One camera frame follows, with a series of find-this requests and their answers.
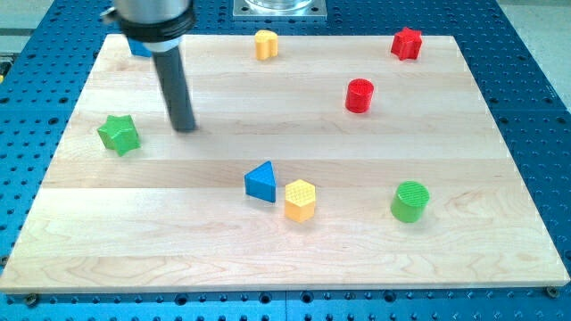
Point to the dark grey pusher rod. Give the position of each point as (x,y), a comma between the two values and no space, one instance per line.
(171,74)

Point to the blue cube block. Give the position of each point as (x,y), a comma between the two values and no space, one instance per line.
(138,49)

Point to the green star block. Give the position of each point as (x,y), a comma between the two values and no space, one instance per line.
(119,133)

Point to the yellow heart block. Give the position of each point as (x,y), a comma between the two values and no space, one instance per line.
(266,44)

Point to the blue triangle block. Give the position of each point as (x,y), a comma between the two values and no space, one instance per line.
(261,183)

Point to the yellow hexagon block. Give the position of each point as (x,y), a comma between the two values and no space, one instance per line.
(300,200)

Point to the red cylinder block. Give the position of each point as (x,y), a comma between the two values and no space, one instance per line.
(359,95)

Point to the wooden board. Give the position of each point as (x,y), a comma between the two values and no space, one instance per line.
(173,215)

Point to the red star block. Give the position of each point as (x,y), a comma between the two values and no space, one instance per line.
(407,43)

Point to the green cylinder block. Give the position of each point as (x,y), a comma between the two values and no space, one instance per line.
(409,201)

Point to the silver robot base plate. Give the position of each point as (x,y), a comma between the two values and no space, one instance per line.
(254,9)

